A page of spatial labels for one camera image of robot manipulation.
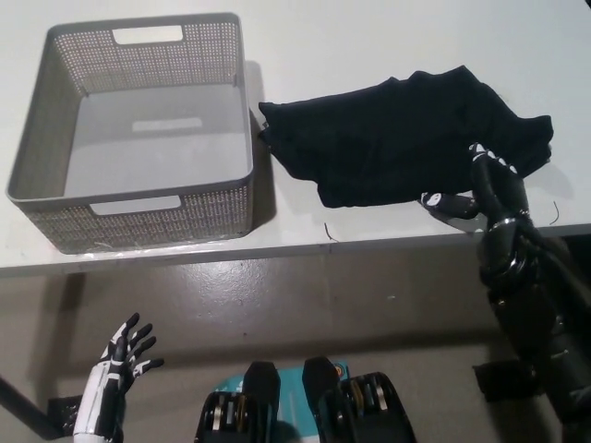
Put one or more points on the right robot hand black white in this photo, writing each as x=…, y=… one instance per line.
x=501, y=198

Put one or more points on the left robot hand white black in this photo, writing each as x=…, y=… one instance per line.
x=99, y=397

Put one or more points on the black t-shirt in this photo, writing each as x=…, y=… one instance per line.
x=392, y=138

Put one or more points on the black table leg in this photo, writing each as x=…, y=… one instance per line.
x=27, y=408

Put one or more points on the black robot body block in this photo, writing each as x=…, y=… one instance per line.
x=378, y=415
x=261, y=383

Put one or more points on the grey perforated plastic basket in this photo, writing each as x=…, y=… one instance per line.
x=129, y=226

